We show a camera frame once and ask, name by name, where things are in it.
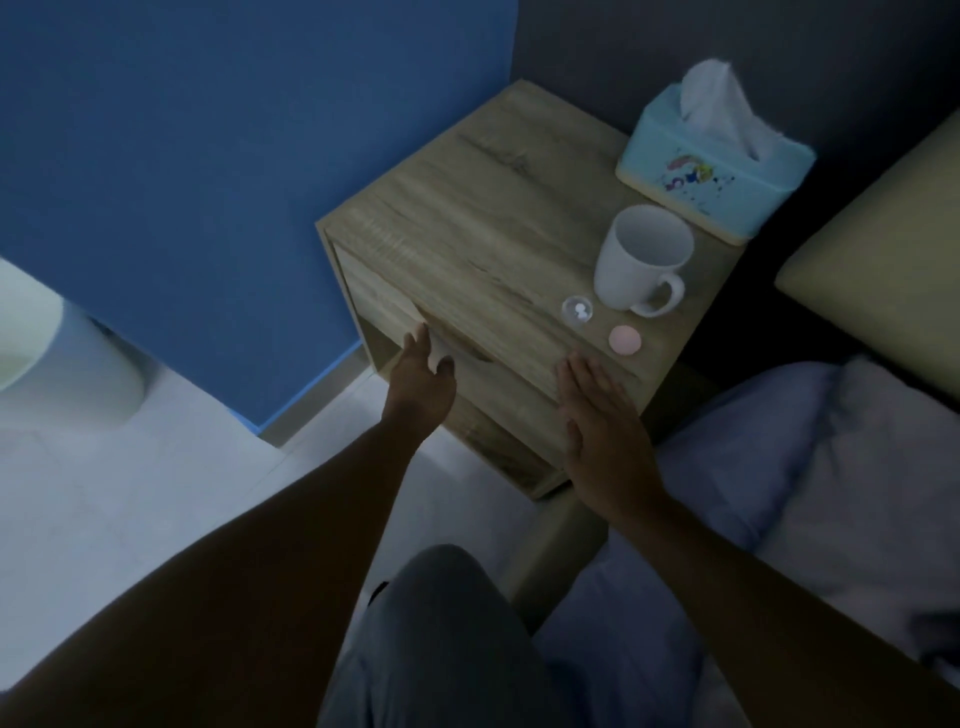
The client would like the person's right forearm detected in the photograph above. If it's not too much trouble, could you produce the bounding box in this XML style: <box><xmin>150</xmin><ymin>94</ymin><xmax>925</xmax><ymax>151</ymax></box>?
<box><xmin>606</xmin><ymin>489</ymin><xmax>960</xmax><ymax>728</ymax></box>

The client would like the white mug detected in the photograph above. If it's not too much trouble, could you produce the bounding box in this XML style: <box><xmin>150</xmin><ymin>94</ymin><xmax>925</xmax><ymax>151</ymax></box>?
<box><xmin>593</xmin><ymin>204</ymin><xmax>696</xmax><ymax>320</ymax></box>

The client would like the person's grey trouser leg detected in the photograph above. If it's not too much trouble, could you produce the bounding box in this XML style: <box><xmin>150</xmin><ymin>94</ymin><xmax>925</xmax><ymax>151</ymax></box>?
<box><xmin>318</xmin><ymin>543</ymin><xmax>582</xmax><ymax>728</ymax></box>

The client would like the person's left forearm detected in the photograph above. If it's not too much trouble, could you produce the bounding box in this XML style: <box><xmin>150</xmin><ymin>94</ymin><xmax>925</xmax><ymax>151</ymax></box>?
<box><xmin>0</xmin><ymin>418</ymin><xmax>438</xmax><ymax>728</ymax></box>

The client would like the beige pillow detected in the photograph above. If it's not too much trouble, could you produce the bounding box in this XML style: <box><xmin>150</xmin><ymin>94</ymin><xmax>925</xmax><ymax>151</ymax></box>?
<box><xmin>774</xmin><ymin>107</ymin><xmax>960</xmax><ymax>400</ymax></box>

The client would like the light blue tissue box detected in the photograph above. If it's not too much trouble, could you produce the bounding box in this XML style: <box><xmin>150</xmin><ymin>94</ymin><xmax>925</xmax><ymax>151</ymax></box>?
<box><xmin>615</xmin><ymin>82</ymin><xmax>818</xmax><ymax>247</ymax></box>

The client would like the white tissue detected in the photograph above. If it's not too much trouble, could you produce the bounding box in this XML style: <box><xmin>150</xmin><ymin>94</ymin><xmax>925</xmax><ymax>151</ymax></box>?
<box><xmin>678</xmin><ymin>58</ymin><xmax>786</xmax><ymax>163</ymax></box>

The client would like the person's right hand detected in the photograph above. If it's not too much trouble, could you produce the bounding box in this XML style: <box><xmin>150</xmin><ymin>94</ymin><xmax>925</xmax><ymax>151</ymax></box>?
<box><xmin>554</xmin><ymin>354</ymin><xmax>666</xmax><ymax>528</ymax></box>

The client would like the person's left hand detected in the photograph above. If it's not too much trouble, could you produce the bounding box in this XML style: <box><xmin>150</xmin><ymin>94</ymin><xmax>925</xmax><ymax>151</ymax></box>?
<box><xmin>381</xmin><ymin>324</ymin><xmax>457</xmax><ymax>445</ymax></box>

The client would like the wooden nightstand drawer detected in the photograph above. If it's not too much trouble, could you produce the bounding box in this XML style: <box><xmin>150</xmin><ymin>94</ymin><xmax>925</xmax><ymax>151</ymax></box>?
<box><xmin>330</xmin><ymin>241</ymin><xmax>575</xmax><ymax>470</ymax></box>

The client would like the white plastic bin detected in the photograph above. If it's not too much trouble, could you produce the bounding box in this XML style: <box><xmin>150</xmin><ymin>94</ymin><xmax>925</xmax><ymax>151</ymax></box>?
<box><xmin>0</xmin><ymin>257</ymin><xmax>149</xmax><ymax>430</ymax></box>

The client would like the wooden nightstand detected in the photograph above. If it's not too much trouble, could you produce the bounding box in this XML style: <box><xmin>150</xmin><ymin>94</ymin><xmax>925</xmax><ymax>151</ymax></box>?
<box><xmin>315</xmin><ymin>78</ymin><xmax>751</xmax><ymax>502</ymax></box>

